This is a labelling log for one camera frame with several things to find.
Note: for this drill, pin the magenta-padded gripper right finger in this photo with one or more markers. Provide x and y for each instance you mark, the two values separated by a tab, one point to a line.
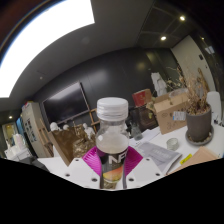
135	163

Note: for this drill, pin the brown cardboard box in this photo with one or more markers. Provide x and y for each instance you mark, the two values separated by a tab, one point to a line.
166	115

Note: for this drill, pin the small glass cup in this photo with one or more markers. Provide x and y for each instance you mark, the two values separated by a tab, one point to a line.
172	144

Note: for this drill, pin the wooden easel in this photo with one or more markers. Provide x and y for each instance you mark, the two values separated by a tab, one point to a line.
94	120

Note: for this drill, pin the yellow tag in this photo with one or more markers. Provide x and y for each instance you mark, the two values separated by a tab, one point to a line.
186	159

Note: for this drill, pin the light wooden drawing board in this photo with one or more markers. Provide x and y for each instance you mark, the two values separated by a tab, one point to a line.
200	158

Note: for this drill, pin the round ceiling spotlight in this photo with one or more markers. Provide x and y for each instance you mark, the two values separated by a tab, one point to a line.
182	18
163	38

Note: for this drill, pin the white plastic chair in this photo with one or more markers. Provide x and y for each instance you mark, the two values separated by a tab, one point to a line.
214	106

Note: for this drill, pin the white cabinet with pictures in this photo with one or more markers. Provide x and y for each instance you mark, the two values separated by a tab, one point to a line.
31	130

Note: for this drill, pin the clear drink bottle white cap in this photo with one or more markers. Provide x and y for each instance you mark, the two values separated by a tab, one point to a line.
111	133

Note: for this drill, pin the white plaster figure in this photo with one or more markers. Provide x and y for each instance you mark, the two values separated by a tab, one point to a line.
88	130

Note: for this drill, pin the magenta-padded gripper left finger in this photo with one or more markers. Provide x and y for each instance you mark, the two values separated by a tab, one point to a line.
90	163

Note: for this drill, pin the white plaster bust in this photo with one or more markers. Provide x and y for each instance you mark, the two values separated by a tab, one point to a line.
54	126
66	127

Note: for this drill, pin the red box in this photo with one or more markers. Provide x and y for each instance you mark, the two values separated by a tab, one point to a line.
142	97

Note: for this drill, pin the black wall screen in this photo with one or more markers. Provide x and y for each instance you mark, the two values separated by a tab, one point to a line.
65	105

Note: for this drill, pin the white plaster torso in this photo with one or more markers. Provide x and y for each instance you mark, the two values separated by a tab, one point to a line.
159	83

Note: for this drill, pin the dark grey plant saucer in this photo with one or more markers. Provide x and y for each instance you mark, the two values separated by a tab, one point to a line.
188	140

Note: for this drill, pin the dried plant in grey pot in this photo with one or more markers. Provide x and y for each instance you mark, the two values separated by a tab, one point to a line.
199	125

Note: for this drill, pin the large white ceiling light panel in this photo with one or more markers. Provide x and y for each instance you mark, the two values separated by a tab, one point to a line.
43	36

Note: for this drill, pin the grey printed newspaper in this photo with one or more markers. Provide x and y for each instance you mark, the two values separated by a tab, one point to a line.
160	155

